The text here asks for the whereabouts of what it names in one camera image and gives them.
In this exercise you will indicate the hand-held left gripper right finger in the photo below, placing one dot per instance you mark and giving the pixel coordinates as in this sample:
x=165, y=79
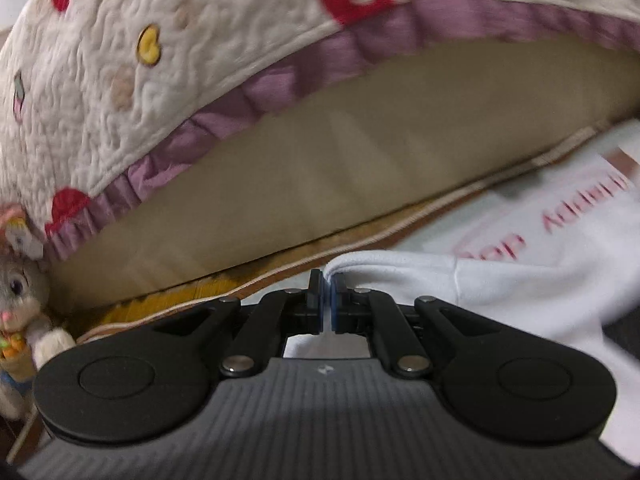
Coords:
x=334, y=310

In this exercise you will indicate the beige bed base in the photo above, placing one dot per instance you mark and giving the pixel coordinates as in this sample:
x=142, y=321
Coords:
x=350, y=160

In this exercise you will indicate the grey plush bunny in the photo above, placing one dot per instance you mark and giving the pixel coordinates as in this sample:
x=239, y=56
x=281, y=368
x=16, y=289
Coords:
x=20, y=285

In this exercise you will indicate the checked pink grey rug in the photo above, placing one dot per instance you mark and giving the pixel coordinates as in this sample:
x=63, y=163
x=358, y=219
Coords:
x=500, y=210

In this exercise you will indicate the white red quilted bedspread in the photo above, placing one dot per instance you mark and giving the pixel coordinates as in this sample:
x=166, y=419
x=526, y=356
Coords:
x=200, y=35

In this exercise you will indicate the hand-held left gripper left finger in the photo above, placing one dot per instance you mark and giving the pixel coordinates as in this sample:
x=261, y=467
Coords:
x=319, y=310

